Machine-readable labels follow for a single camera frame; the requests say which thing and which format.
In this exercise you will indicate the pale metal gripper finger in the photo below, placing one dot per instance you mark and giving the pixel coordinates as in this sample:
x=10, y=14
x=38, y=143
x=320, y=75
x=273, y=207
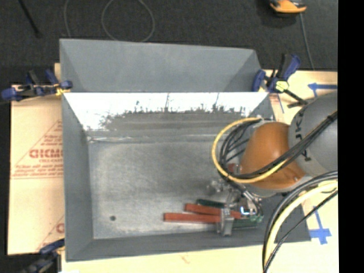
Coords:
x=229, y=226
x=222, y=223

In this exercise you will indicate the red-brown flat block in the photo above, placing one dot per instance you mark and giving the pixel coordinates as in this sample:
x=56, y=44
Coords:
x=190, y=218
x=203, y=209

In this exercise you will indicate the dark green flat block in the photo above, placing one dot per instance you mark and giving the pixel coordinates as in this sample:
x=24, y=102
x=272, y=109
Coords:
x=210, y=202

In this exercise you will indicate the clear glass thing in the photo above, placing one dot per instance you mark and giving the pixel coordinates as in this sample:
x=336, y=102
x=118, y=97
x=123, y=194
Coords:
x=216, y=186

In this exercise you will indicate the grey metal bin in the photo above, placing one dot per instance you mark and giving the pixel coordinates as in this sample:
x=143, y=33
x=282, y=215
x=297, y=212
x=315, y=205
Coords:
x=148, y=178

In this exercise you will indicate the brown cardboard board, red print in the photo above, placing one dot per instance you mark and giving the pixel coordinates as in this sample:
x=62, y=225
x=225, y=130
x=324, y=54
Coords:
x=34, y=181

